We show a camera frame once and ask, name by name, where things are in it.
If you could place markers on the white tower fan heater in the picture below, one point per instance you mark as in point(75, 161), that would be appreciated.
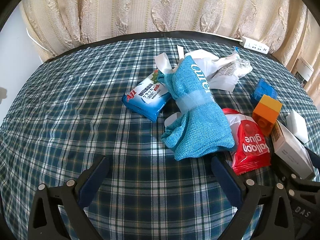
point(302, 71)

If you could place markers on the blue white cracker packet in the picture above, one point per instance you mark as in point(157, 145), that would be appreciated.
point(148, 97)

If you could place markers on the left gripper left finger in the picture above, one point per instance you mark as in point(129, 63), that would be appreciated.
point(45, 221)

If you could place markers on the white power strip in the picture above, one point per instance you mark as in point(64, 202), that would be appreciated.
point(254, 45)

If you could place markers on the red balloon glue packet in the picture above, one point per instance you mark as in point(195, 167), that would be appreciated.
point(251, 150)

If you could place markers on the beige patterned curtain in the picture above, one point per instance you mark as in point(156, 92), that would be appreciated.
point(286, 26)

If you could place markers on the white plastic packet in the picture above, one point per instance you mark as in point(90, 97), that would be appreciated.
point(220, 73)

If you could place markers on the white medicine box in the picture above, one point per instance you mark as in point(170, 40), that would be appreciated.
point(290, 150)

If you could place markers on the dark blue snack packet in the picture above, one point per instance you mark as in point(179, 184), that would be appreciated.
point(262, 88)

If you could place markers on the orange yellow toy block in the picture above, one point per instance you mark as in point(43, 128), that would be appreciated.
point(266, 113)

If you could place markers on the white sponge block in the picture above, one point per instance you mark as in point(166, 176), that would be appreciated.
point(297, 126)

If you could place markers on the teal towel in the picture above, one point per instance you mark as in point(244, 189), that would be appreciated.
point(202, 127)

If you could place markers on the plaid blue tablecloth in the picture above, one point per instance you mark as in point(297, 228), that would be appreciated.
point(70, 111)

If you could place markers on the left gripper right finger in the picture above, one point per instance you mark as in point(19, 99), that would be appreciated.
point(276, 219)

